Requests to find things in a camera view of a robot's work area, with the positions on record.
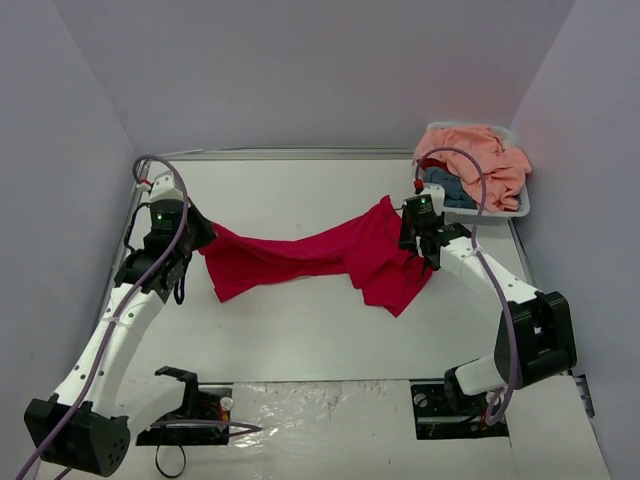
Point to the teal blue t shirt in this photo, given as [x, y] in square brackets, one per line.
[455, 195]

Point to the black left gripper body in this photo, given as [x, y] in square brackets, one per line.
[198, 227]

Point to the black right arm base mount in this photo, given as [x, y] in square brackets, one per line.
[436, 417]

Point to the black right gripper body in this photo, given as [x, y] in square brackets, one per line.
[407, 232]

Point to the dark red t shirt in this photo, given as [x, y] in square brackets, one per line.
[429, 162]

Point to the white plastic laundry basket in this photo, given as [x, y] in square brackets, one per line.
[465, 215]

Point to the salmon pink t shirt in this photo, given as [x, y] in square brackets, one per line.
[477, 156]

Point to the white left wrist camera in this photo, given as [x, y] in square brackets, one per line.
[162, 187]

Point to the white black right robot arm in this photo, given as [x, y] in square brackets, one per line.
[535, 338]

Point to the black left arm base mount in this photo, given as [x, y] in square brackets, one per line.
[213, 402]

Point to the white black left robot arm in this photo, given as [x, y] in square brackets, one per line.
[81, 426]

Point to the crimson red t shirt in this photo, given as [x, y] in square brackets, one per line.
[364, 248]

